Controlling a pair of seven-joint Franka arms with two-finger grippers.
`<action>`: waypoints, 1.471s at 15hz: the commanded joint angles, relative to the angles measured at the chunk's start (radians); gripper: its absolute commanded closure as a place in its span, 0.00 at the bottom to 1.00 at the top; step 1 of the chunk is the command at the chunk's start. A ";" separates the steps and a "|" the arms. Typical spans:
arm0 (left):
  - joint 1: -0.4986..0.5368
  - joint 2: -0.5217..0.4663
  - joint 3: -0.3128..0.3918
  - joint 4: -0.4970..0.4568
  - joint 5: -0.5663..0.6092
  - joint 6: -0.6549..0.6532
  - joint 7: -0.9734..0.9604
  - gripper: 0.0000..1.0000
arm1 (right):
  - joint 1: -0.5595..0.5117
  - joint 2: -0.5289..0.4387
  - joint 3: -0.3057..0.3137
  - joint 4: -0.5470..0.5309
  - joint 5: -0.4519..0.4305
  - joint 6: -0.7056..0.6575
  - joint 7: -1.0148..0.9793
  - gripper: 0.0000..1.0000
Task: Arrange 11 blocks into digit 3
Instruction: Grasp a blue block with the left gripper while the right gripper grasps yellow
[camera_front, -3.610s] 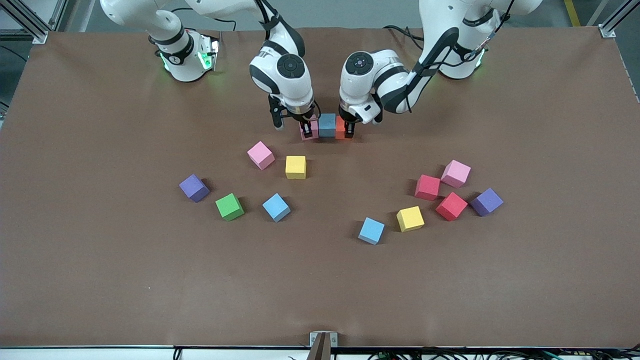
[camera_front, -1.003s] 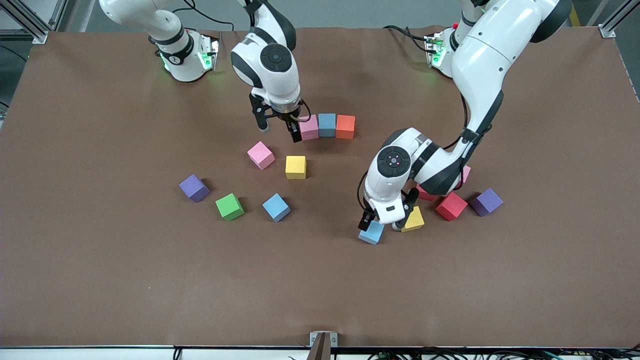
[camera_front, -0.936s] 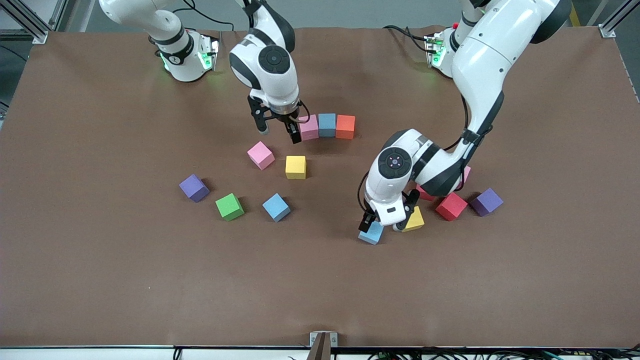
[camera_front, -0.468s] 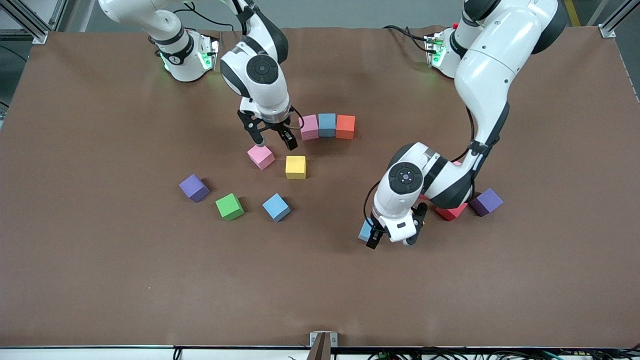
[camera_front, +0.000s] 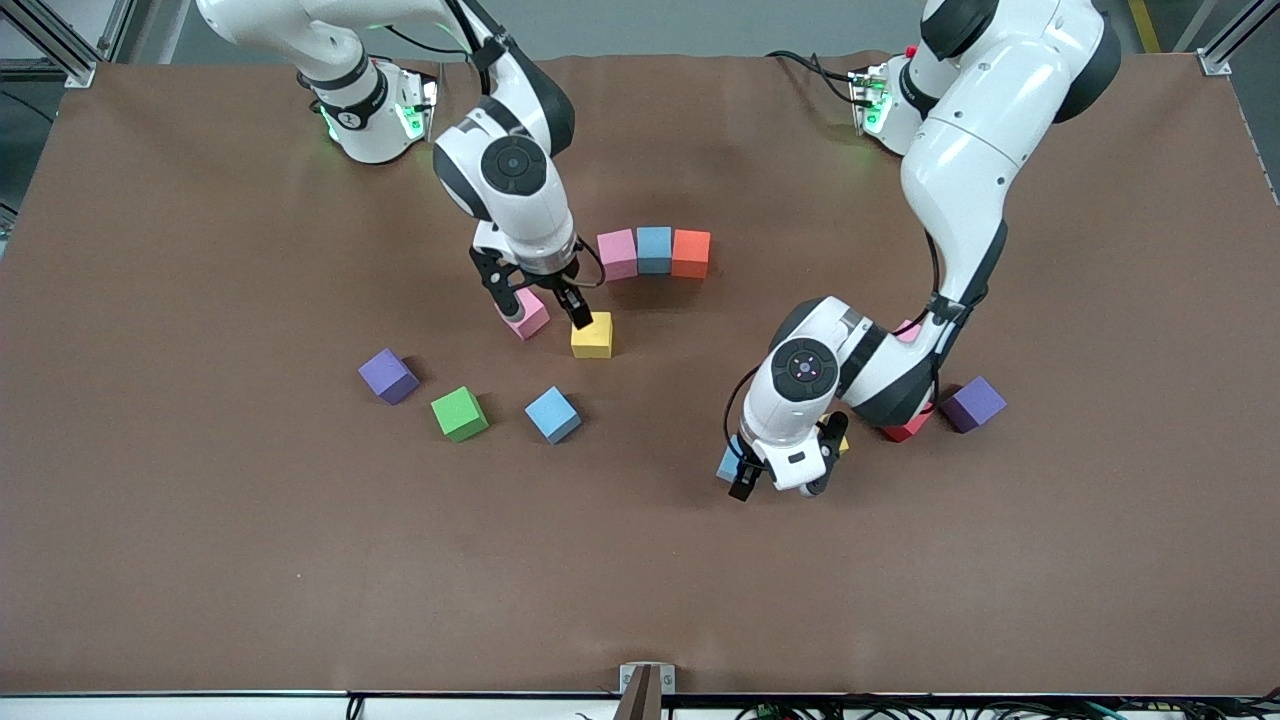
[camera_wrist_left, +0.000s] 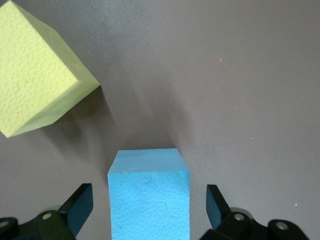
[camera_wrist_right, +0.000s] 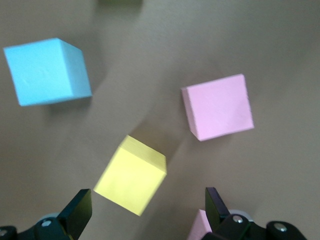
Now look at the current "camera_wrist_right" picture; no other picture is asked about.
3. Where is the pink foam block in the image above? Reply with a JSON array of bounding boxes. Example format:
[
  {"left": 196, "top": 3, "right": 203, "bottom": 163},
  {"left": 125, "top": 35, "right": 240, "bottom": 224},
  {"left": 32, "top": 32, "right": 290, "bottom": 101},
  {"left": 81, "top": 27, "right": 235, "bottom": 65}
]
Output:
[
  {"left": 186, "top": 208, "right": 214, "bottom": 240},
  {"left": 180, "top": 73, "right": 255, "bottom": 143}
]

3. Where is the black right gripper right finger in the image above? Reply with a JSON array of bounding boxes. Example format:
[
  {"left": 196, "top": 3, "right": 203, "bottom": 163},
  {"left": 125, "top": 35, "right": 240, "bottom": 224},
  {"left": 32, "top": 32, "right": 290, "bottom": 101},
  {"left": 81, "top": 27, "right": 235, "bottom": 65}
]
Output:
[{"left": 201, "top": 187, "right": 307, "bottom": 240}]

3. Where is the green foam block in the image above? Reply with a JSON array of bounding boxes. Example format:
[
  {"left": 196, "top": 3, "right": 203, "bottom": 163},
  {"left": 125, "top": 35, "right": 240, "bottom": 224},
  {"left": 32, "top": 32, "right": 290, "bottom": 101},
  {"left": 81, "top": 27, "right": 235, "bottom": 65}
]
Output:
[{"left": 98, "top": 0, "right": 144, "bottom": 5}]

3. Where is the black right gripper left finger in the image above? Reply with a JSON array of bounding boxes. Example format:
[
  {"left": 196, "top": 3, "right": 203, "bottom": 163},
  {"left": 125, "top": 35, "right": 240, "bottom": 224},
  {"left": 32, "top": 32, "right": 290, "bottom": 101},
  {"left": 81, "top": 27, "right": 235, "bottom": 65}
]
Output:
[{"left": 0, "top": 188, "right": 93, "bottom": 240}]

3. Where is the yellow foam block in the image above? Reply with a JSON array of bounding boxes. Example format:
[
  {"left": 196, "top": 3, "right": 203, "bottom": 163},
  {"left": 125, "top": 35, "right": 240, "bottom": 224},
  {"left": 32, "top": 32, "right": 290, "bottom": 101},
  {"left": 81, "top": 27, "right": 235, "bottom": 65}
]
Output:
[{"left": 92, "top": 134, "right": 168, "bottom": 217}]

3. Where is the blue foam block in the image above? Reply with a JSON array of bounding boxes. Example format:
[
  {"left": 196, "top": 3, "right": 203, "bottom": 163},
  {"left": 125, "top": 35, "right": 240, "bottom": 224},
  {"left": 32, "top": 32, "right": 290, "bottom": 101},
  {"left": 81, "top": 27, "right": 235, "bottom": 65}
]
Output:
[{"left": 2, "top": 37, "right": 93, "bottom": 108}]

